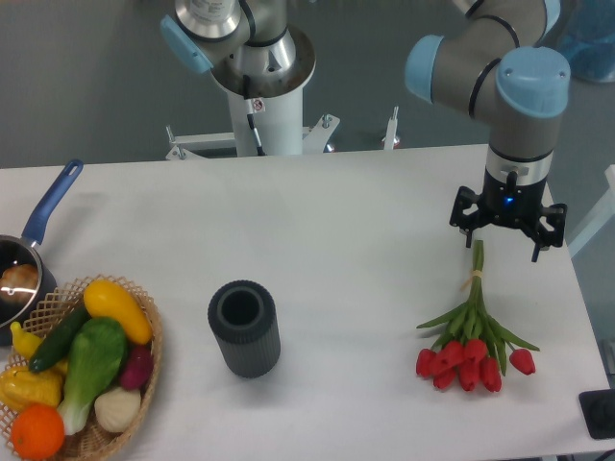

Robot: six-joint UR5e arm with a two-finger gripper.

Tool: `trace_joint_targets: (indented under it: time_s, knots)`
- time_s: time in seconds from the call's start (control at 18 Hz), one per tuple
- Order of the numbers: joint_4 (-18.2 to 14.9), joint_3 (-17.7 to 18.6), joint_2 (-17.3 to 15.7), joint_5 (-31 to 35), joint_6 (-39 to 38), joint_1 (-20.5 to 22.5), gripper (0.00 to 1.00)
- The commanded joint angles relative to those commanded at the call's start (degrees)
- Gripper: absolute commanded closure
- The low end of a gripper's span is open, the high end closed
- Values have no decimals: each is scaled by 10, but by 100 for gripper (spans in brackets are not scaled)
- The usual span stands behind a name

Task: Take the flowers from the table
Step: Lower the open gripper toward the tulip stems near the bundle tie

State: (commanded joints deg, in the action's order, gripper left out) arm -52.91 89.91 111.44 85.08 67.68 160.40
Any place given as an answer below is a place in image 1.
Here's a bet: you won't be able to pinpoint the small yellow pepper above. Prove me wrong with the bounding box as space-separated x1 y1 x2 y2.
10 322 43 360

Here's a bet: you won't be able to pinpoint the blue handled saucepan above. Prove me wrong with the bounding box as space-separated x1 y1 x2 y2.
1 159 84 347

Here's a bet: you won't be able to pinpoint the orange fruit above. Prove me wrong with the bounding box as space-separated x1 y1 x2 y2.
11 404 65 460

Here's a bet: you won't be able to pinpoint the browned patty in pan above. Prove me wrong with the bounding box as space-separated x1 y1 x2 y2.
1 264 38 306

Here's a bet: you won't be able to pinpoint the dark green cucumber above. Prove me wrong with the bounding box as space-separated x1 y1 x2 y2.
28 305 90 373

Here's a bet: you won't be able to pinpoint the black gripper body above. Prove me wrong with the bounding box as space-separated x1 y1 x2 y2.
479 172 547 235

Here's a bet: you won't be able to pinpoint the dark grey ribbed vase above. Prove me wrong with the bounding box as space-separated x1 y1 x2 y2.
208 279 281 378

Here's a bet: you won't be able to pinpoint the yellow squash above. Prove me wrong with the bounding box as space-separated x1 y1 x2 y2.
83 279 153 346

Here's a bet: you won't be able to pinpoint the black cable on pedestal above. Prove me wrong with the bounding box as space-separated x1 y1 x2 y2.
241 75 267 157

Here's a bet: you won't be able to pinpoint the yellow corn cob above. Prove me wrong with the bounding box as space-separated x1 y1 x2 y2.
1 366 63 413

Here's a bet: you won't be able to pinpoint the white frame at right edge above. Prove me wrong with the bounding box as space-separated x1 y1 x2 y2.
567 164 614 257

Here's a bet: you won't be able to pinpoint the grey robot arm, blue caps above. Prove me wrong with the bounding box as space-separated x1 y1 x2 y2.
160 1 570 251

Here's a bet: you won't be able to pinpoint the blue object in background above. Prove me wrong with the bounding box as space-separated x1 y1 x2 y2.
556 0 614 84

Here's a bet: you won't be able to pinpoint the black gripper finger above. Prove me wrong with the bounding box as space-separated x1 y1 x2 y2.
529 203 568 262
450 186 482 248

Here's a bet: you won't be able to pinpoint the green lettuce head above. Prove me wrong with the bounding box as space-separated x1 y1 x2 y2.
58 317 128 436

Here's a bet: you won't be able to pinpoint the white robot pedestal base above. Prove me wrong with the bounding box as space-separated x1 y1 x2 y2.
160 16 340 159

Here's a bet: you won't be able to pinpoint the woven wicker basket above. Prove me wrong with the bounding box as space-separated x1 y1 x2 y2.
22 275 163 460

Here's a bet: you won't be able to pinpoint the red tulip bouquet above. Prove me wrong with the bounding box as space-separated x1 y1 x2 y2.
415 240 539 393

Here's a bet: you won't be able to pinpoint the black device at table edge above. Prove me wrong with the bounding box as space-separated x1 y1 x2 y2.
578 389 615 440

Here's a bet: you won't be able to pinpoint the white garlic bulb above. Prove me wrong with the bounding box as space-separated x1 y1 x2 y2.
94 387 141 433

